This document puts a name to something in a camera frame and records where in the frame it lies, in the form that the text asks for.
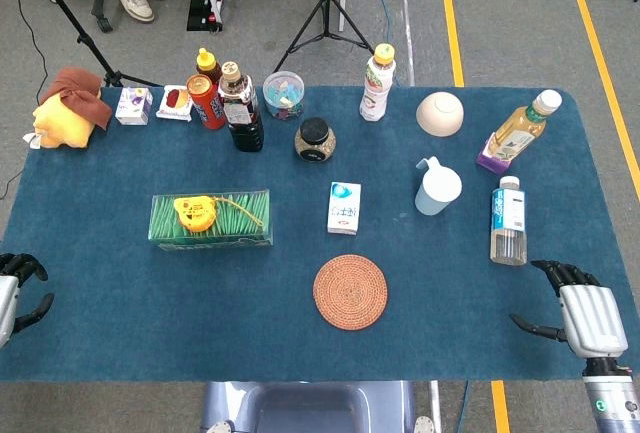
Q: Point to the honey bottle yellow cap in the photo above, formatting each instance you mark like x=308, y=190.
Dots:
x=206, y=64

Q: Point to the beige upturned bowl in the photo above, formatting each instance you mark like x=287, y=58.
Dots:
x=440, y=114

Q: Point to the white drink bottle yellow cap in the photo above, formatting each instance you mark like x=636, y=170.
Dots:
x=376, y=88

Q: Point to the black tripod with clamp knob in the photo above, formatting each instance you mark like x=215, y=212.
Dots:
x=82, y=39

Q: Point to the black power strip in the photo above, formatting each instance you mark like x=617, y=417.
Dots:
x=200, y=3

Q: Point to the dark soy sauce bottle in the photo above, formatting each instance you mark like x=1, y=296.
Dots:
x=245, y=123

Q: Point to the light blue plastic cup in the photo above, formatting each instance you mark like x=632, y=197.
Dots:
x=436, y=193

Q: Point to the white table leg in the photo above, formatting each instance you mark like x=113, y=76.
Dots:
x=435, y=408

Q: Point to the clear tub of coloured clips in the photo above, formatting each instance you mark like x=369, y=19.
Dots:
x=283, y=95

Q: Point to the yellow plush toy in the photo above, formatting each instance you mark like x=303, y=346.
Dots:
x=62, y=128

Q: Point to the yellow tape measure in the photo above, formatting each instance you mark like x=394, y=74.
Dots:
x=195, y=213

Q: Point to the white red snack pack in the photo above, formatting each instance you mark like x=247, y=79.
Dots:
x=174, y=103

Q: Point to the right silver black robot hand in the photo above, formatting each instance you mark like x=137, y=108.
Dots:
x=592, y=318

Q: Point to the clear water bottle blue label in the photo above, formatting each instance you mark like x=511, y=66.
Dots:
x=509, y=218

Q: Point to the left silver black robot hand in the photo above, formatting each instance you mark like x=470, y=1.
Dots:
x=7, y=303

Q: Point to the clear box green tea bags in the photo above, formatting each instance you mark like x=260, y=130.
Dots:
x=240, y=218

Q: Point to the round woven rattan coaster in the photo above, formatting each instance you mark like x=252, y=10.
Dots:
x=350, y=292

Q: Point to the yellow tea bottle white cap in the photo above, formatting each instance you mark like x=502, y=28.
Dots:
x=520, y=133

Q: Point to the blue table mat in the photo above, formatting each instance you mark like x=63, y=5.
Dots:
x=390, y=153

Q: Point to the white blue small carton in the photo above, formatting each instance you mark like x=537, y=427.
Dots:
x=344, y=208

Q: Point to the red drink can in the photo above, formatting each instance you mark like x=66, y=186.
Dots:
x=205, y=103

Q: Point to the white purple small box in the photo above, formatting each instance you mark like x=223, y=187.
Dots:
x=132, y=107

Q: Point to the blue-grey robot torso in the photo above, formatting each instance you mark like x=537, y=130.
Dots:
x=305, y=408

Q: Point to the brown cloth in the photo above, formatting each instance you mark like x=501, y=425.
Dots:
x=77, y=90

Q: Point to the glass jar black lid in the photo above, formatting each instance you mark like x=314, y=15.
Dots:
x=315, y=140

